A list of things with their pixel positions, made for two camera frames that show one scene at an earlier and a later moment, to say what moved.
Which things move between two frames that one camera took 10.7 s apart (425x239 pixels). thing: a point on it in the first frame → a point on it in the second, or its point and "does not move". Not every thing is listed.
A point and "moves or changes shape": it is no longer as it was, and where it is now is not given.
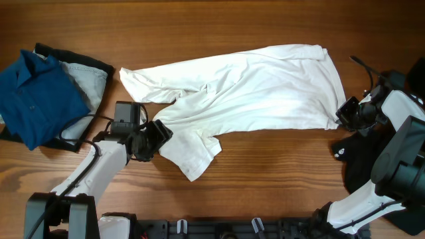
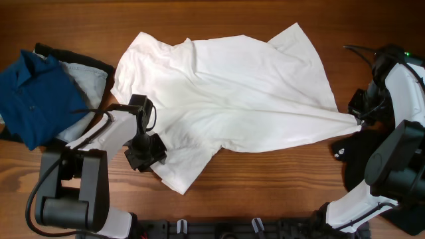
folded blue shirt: x=39 y=99 does not move
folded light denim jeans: x=93 y=83 does not move
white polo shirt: x=283 y=86 moves or changes shape
